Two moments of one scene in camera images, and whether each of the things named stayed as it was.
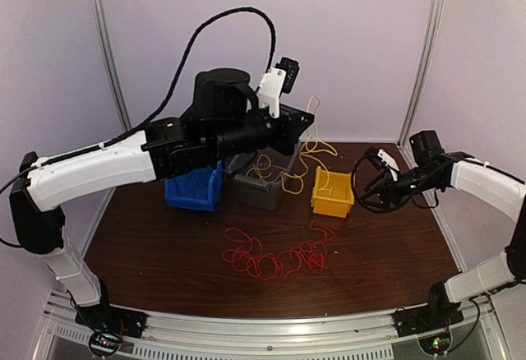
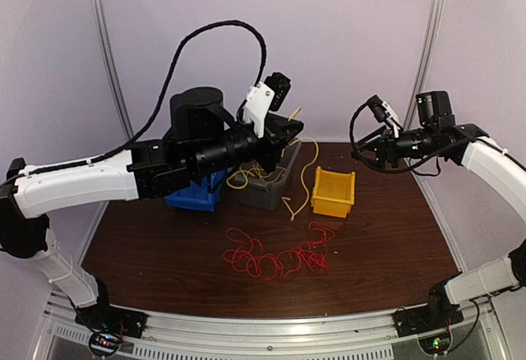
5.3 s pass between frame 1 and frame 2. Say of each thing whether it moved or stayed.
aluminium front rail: stayed
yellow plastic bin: stayed
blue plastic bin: stayed
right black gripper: moved
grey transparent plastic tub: stayed
